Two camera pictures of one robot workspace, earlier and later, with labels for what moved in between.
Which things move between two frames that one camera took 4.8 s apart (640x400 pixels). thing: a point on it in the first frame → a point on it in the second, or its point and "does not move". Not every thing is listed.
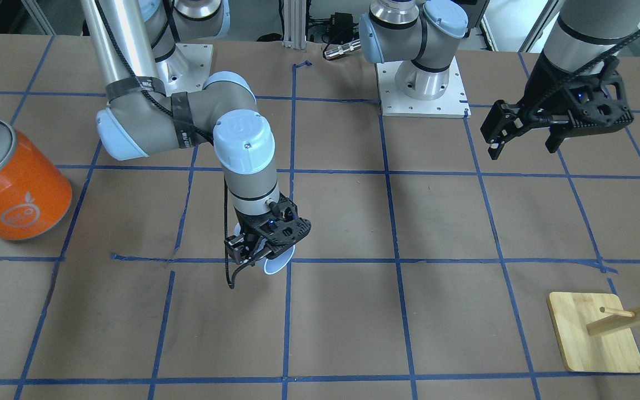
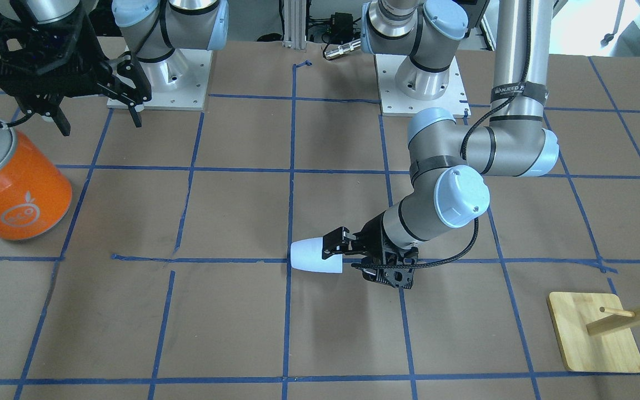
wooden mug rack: (596, 334) does not move
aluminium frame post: (294, 24) does not move
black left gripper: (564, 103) → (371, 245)
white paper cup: (275, 264) → (306, 254)
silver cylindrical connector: (344, 49) does not move
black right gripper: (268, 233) → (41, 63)
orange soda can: (15, 187) does not move
